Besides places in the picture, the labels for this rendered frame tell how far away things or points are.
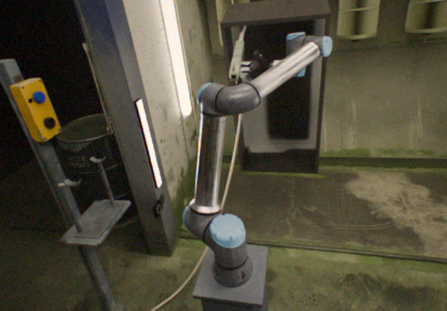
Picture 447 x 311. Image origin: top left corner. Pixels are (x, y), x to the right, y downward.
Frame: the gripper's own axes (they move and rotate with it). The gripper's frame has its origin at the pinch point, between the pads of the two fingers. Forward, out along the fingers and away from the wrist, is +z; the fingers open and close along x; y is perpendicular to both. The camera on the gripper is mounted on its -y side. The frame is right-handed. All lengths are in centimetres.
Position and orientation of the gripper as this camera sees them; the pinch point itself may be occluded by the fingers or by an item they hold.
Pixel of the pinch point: (235, 67)
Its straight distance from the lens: 172.3
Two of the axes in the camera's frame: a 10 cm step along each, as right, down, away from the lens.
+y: 1.4, 6.3, 7.7
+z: -9.8, -0.1, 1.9
